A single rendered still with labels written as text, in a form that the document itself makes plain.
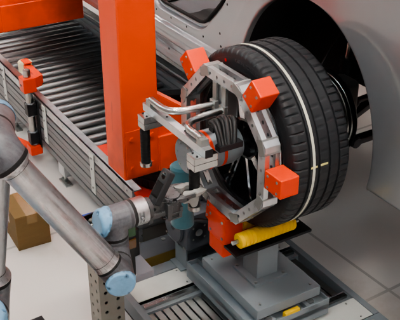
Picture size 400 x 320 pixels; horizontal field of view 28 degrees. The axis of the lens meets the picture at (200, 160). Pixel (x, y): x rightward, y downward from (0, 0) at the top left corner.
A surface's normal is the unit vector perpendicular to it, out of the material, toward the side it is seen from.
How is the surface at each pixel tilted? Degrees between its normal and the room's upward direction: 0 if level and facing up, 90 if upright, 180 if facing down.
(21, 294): 0
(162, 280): 0
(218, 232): 90
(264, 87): 35
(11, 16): 90
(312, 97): 45
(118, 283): 92
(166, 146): 90
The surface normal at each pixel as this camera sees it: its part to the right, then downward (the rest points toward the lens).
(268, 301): 0.00, -0.87
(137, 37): 0.52, 0.42
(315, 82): 0.32, -0.44
